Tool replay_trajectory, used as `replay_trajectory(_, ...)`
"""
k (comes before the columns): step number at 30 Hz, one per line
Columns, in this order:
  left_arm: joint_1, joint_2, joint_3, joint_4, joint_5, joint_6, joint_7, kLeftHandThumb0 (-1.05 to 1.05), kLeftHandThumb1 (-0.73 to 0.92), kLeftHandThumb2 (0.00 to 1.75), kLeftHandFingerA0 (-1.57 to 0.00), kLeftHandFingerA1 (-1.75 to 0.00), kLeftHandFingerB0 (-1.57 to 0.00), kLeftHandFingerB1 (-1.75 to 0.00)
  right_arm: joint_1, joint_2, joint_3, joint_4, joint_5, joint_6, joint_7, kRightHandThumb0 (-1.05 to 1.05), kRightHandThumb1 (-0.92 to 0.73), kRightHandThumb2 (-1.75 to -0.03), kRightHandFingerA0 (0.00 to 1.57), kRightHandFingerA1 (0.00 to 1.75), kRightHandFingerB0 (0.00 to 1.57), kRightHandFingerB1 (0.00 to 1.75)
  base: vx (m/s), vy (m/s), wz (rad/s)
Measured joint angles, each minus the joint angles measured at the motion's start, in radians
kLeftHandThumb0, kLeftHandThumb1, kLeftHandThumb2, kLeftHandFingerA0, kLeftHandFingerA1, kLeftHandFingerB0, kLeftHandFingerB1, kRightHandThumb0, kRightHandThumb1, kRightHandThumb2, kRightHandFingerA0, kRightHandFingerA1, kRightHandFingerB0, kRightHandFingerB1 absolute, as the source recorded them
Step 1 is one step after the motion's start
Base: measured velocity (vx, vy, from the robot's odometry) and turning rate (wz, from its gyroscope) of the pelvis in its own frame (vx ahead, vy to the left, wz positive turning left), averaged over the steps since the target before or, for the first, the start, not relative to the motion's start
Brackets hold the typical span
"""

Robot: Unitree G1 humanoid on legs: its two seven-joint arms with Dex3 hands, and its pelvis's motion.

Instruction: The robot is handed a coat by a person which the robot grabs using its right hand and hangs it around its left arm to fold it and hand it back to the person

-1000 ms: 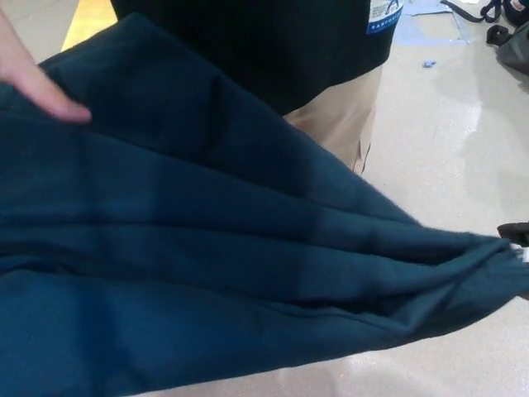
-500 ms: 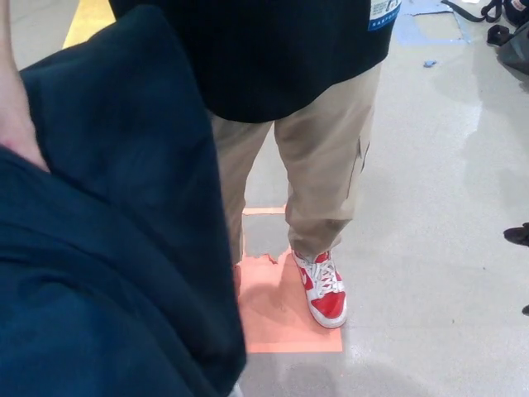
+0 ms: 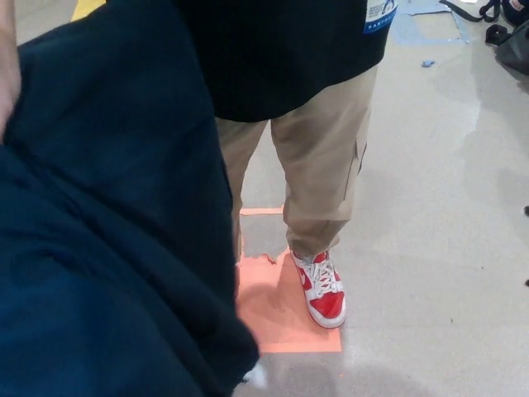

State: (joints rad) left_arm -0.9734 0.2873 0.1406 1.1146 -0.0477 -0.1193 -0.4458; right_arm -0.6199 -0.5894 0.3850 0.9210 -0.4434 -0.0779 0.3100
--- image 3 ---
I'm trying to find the person's right hand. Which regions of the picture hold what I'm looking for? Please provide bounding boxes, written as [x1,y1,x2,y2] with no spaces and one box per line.
[0,0,22,138]

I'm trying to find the dark teal coat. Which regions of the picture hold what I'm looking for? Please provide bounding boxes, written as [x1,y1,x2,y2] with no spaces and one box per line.
[0,0,262,397]

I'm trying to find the person's black top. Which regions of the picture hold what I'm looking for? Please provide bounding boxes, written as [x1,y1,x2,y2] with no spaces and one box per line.
[173,0,400,124]

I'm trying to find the yellow floor tape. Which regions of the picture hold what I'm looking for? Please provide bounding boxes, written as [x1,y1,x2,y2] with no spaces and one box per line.
[69,0,109,22]

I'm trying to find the khaki cargo trousers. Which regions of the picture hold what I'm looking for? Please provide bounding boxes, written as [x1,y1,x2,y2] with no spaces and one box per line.
[214,64,379,258]

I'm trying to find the orange floor tape square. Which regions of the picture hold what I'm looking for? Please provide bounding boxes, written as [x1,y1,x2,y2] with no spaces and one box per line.
[235,206,343,355]

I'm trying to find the white blue name badge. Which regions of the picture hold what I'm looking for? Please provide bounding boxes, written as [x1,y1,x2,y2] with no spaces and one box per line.
[362,0,399,35]

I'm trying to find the red white sneaker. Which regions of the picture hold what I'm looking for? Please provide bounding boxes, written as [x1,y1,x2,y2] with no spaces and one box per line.
[288,249,347,330]

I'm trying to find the grey bag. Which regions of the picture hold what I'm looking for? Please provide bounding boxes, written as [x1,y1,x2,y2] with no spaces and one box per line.
[485,22,529,78]

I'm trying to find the navy backpack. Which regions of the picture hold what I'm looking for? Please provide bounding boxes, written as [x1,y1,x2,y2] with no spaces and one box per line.
[501,0,529,27]

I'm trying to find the black strap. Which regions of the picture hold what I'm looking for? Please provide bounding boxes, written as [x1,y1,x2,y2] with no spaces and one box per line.
[439,0,503,24]

